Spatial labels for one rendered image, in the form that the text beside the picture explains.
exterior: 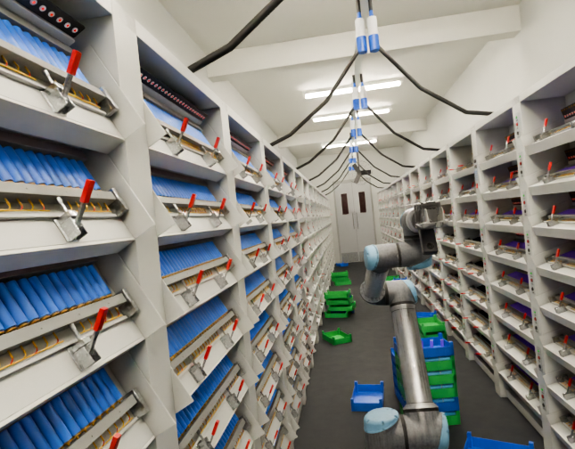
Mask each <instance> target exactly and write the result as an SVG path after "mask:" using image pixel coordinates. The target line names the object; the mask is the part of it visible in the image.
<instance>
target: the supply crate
mask: <svg viewBox="0 0 575 449"><path fill-rule="evenodd" d="M441 339H443V340H444V347H441V346H440V340H441ZM421 340H422V341H423V355H424V358H430V357H440V356H450V355H454V346H453V341H449V342H447V341H446V340H445V339H444V338H442V333H441V332H439V336H438V337H433V338H423V339H421ZM430 340H433V347H431V344H430ZM393 344H394V350H395V351H396V352H397V354H398V347H397V341H396V337H393Z"/></svg>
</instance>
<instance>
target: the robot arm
mask: <svg viewBox="0 0 575 449"><path fill-rule="evenodd" d="M400 225H401V227H402V228H403V235H404V242H397V243H387V244H378V245H370V246H366V247H365V249H364V260H365V266H366V277H365V281H364V282H363V283H362V284H361V287H360V295H361V298H362V299H363V300H364V301H365V302H366V303H368V304H371V305H375V306H390V310H391V313H392V319H393V324H394V330H395V336H396V341H397V347H398V357H399V362H400V368H401V374H402V380H403V385H404V390H405V396H406V401H407V403H406V405H405V407H404V408H403V413H404V414H400V415H398V412H397V411H396V410H393V409H392V408H388V407H382V408H376V409H373V410H372V411H370V412H368V413H367V414H366V416H365V418H364V431H365V439H366V449H448V446H449V429H448V420H447V417H446V415H445V413H444V412H440V411H439V407H438V406H437V405H436V404H435V403H433V401H432V397H431V389H430V383H429V379H428V374H427V369H426V364H425V360H424V355H423V346H422V341H421V336H420V331H419V327H418V321H417V317H416V312H415V303H417V294H416V290H415V286H414V284H413V283H412V282H411V281H410V280H396V281H386V278H387V275H388V272H389V269H390V268H396V267H406V268H407V270H417V269H424V268H427V267H430V266H431V265H432V255H437V254H438V252H439V250H438V245H437V241H436V236H435V232H434V228H441V227H445V226H448V221H446V219H445V216H444V211H443V207H441V206H440V201H439V202H435V201H433V202H425V203H422V202H421V204H415V205H414V207H413V208H408V209H407V210H405V211H404V212H403V214H402V215H401V218H400Z"/></svg>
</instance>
